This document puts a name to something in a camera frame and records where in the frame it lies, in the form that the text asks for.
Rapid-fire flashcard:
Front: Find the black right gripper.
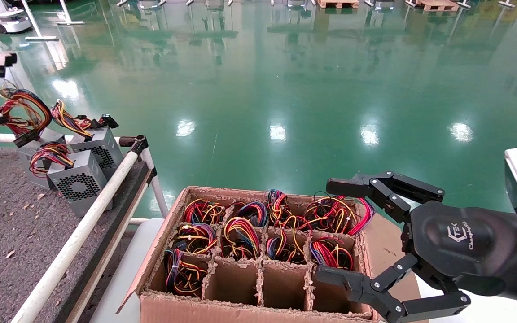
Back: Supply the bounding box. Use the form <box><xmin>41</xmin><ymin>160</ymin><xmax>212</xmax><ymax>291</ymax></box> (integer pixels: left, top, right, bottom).
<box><xmin>314</xmin><ymin>170</ymin><xmax>517</xmax><ymax>323</ymax></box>

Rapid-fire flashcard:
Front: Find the grey power supply with wires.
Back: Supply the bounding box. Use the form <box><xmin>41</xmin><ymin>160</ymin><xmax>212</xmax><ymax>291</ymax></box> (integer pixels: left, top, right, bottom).
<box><xmin>29</xmin><ymin>142</ymin><xmax>113</xmax><ymax>218</ymax></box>
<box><xmin>0</xmin><ymin>88</ymin><xmax>67</xmax><ymax>189</ymax></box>
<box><xmin>51</xmin><ymin>100</ymin><xmax>124</xmax><ymax>180</ymax></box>

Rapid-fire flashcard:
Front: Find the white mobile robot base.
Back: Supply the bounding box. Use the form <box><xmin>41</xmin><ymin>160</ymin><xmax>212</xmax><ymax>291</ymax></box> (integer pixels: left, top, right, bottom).
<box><xmin>0</xmin><ymin>0</ymin><xmax>32</xmax><ymax>35</ymax></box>

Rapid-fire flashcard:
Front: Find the white floor stand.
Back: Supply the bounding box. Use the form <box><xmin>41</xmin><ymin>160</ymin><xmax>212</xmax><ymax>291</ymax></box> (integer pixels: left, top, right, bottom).
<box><xmin>59</xmin><ymin>0</ymin><xmax>85</xmax><ymax>26</ymax></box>
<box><xmin>20</xmin><ymin>0</ymin><xmax>60</xmax><ymax>42</ymax></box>

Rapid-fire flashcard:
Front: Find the cardboard box with dividers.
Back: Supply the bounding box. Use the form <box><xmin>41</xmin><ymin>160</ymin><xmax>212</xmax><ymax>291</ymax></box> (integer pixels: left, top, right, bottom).
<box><xmin>117</xmin><ymin>186</ymin><xmax>429</xmax><ymax>323</ymax></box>

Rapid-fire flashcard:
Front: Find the black pipe joint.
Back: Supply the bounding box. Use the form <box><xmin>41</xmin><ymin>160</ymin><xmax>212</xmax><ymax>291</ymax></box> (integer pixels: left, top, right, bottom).
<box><xmin>119</xmin><ymin>135</ymin><xmax>149</xmax><ymax>155</ymax></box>

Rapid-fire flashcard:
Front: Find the white pipe leg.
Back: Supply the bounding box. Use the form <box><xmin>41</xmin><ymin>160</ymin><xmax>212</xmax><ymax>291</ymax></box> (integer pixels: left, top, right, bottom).
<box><xmin>141</xmin><ymin>148</ymin><xmax>169</xmax><ymax>218</ymax></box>

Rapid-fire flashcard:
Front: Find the black table edge strip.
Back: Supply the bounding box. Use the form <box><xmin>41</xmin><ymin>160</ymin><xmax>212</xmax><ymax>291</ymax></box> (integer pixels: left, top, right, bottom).
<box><xmin>54</xmin><ymin>164</ymin><xmax>157</xmax><ymax>323</ymax></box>

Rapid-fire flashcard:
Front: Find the wooden pallet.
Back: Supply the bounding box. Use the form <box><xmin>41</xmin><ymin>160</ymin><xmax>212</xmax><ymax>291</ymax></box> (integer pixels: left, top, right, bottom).
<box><xmin>316</xmin><ymin>0</ymin><xmax>360</xmax><ymax>9</ymax></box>
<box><xmin>416</xmin><ymin>0</ymin><xmax>460</xmax><ymax>12</ymax></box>

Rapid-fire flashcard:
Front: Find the power supply with coloured wires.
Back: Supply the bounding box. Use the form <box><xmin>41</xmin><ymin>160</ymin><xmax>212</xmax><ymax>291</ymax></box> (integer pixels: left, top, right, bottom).
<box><xmin>164</xmin><ymin>249</ymin><xmax>209</xmax><ymax>299</ymax></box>
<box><xmin>303</xmin><ymin>193</ymin><xmax>376</xmax><ymax>236</ymax></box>
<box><xmin>220</xmin><ymin>218</ymin><xmax>263</xmax><ymax>261</ymax></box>
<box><xmin>267</xmin><ymin>188</ymin><xmax>313</xmax><ymax>234</ymax></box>
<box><xmin>183</xmin><ymin>199</ymin><xmax>226</xmax><ymax>225</ymax></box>
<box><xmin>229</xmin><ymin>201</ymin><xmax>268</xmax><ymax>227</ymax></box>
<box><xmin>265</xmin><ymin>229</ymin><xmax>307</xmax><ymax>265</ymax></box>
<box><xmin>309</xmin><ymin>238</ymin><xmax>354</xmax><ymax>269</ymax></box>
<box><xmin>173</xmin><ymin>223</ymin><xmax>218</xmax><ymax>255</ymax></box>

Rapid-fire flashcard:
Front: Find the long white rail pipe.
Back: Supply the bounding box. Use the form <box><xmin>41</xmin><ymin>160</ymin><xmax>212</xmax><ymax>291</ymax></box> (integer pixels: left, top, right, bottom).
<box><xmin>11</xmin><ymin>150</ymin><xmax>139</xmax><ymax>323</ymax></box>

